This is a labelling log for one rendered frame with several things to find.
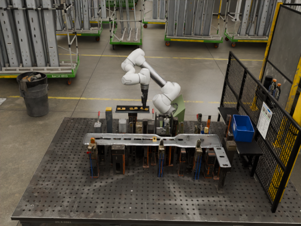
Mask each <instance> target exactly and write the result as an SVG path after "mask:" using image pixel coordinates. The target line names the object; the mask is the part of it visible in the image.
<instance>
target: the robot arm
mask: <svg viewBox="0 0 301 226"><path fill-rule="evenodd" d="M144 55H145V53H144V51H143V50H141V49H140V48H138V49H136V50H134V51H133V52H132V53H131V54H130V55H129V56H128V57H127V58H126V60H125V61H124V62H123V63H122V64H121V67H122V69H123V70H124V71H125V72H127V73H126V74H125V76H123V77H122V79H121V81H122V83H123V84H124V85H135V84H139V83H140V84H141V92H142V96H141V98H142V108H143V109H145V108H146V103H147V96H148V88H149V82H150V77H151V78H152V79H153V80H154V81H155V82H156V83H157V84H158V85H159V86H160V87H161V91H162V92H163V93H162V94H157V95H155V96H154V97H153V99H152V101H153V104H154V106H155V107H156V108H157V109H158V110H159V111H160V112H161V113H162V114H169V115H170V114H171V112H174V111H175V110H176V109H175V108H174V107H173V104H172V105H170V104H171V102H172V101H173V100H174V99H175V98H176V97H177V96H178V94H179V92H180V90H181V87H180V86H179V84H178V83H176V82H172V83H171V82H166V81H165V80H164V79H163V78H162V77H161V76H160V75H159V74H158V73H157V72H156V71H155V70H154V69H153V68H152V67H151V66H150V65H149V64H148V63H147V62H146V61H145V58H144ZM135 65H136V66H138V67H140V68H141V71H140V73H138V74H135V69H134V66H135Z"/></svg>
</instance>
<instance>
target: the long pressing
mask: <svg viewBox="0 0 301 226"><path fill-rule="evenodd" d="M188 135H189V136H190V140H189V141H188V140H187V136H188ZM101 136H102V137H103V139H101ZM92 137H93V138H100V139H95V142H97V145H113V144H125V145H128V146H158V145H159V142H160V140H157V142H153V140H142V139H153V137H156V138H157V139H166V140H164V141H163V143H164V145H165V146H177V147H180V148H195V147H196V144H197V140H199V139H201V148H214V147H222V144H221V141H220V139H219V137H218V135H216V134H178V135H176V136H175V137H160V136H158V135H156V134H115V133H87V134H85V137H84V140H83V142H82V143H83V144H84V145H89V142H91V141H90V139H91V138H92ZM104 138H111V139H104ZM114 138H121V140H114ZM124 138H126V139H131V140H124ZM134 139H141V140H134ZM169 139H174V140H169ZM178 139H183V140H182V141H181V140H178Z"/></svg>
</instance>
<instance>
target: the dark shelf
mask: <svg viewBox="0 0 301 226"><path fill-rule="evenodd" d="M218 112H219V113H220V115H221V118H222V120H223V122H224V124H226V118H227V115H231V121H230V126H229V130H228V132H229V133H232V134H233V131H232V126H231V124H232V119H233V115H240V114H239V113H238V111H237V109H236V108H230V107H218ZM233 141H235V139H234V137H233ZM235 143H236V149H237V151H238V153H239V155H240V156H262V155H263V152H262V151H261V149H260V147H259V146H258V144H257V143H256V141H255V139H254V138H253V137H252V141H251V142H241V141H235Z"/></svg>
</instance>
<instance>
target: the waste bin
mask: <svg viewBox="0 0 301 226"><path fill-rule="evenodd" d="M17 83H18V84H19V92H20V95H21V97H23V98H24V101H25V104H26V109H27V112H28V114H29V115H30V116H33V117H40V116H43V115H46V114H47V113H48V112H49V110H50V109H49V102H48V94H47V91H48V90H49V86H48V81H47V75H46V74H44V73H41V72H34V71H31V72H24V73H22V74H20V75H18V76H17Z"/></svg>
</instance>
